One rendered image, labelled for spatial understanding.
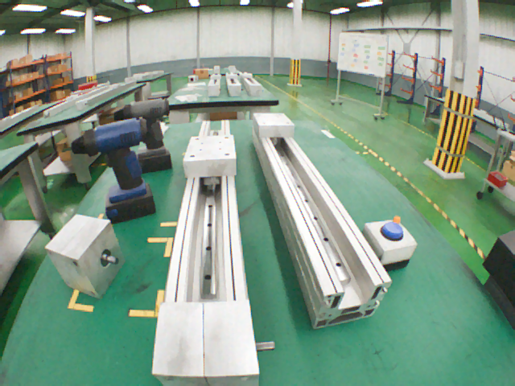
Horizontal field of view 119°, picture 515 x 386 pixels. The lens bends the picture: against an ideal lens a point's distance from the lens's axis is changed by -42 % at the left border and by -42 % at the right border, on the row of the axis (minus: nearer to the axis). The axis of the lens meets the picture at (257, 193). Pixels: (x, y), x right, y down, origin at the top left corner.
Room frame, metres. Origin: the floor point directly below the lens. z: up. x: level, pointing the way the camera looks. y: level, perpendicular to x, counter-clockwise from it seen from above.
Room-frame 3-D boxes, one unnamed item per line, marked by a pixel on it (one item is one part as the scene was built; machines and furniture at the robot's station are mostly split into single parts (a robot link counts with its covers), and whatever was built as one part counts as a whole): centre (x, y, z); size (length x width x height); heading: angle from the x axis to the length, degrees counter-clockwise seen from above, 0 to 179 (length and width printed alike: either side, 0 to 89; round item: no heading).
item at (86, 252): (0.25, 0.28, 0.83); 0.11 x 0.10 x 0.10; 84
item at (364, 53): (5.80, -2.31, 0.97); 1.51 x 0.50 x 1.95; 28
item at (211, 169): (0.56, 0.11, 0.87); 0.16 x 0.11 x 0.07; 8
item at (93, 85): (4.41, 3.31, 0.50); 1.03 x 0.55 x 1.01; 13
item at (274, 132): (0.83, -0.04, 0.87); 0.16 x 0.11 x 0.07; 8
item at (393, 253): (0.32, -0.24, 0.81); 0.10 x 0.08 x 0.06; 98
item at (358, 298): (0.58, -0.08, 0.82); 0.80 x 0.10 x 0.09; 8
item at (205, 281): (0.56, 0.11, 0.82); 0.80 x 0.10 x 0.09; 8
